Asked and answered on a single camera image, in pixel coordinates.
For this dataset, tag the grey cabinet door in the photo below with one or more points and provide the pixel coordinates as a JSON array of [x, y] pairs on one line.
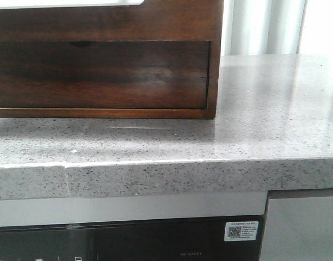
[[299, 225]]

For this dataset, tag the white QR code sticker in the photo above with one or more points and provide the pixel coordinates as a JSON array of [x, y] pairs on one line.
[[241, 231]]

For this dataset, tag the dark wooden drawer cabinet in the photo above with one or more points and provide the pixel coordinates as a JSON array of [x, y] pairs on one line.
[[159, 21]]

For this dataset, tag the white window curtain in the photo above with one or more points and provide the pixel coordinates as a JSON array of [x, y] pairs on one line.
[[277, 27]]

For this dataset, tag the black built-in appliance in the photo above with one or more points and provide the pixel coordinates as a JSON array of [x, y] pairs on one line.
[[164, 239]]

